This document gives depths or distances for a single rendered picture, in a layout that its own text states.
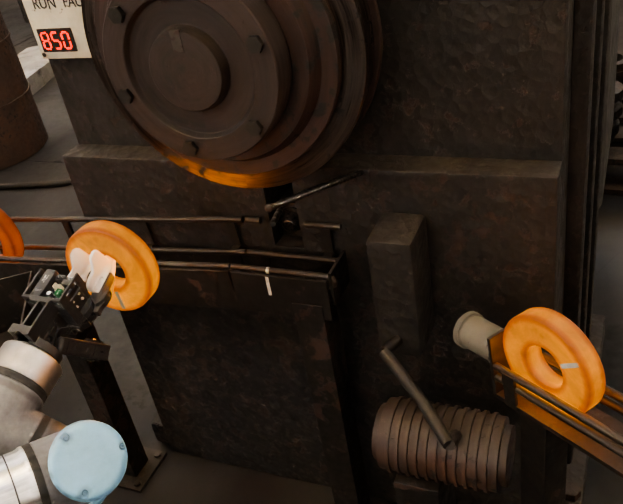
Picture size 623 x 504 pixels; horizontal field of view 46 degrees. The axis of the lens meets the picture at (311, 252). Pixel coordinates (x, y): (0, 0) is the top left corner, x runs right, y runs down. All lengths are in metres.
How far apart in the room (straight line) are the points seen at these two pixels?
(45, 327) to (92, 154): 0.53
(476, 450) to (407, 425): 0.12
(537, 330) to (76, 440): 0.60
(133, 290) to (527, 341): 0.61
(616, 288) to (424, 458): 1.30
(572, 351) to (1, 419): 0.74
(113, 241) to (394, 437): 0.55
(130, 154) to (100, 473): 0.75
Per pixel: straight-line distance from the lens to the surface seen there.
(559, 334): 1.02
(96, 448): 0.92
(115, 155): 1.51
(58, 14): 1.48
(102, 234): 1.18
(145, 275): 1.18
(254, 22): 1.00
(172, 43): 1.06
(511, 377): 1.11
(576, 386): 1.05
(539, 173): 1.19
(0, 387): 1.07
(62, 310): 1.11
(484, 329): 1.15
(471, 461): 1.23
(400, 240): 1.18
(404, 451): 1.25
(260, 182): 1.21
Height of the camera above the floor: 1.43
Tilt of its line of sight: 32 degrees down
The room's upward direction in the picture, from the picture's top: 11 degrees counter-clockwise
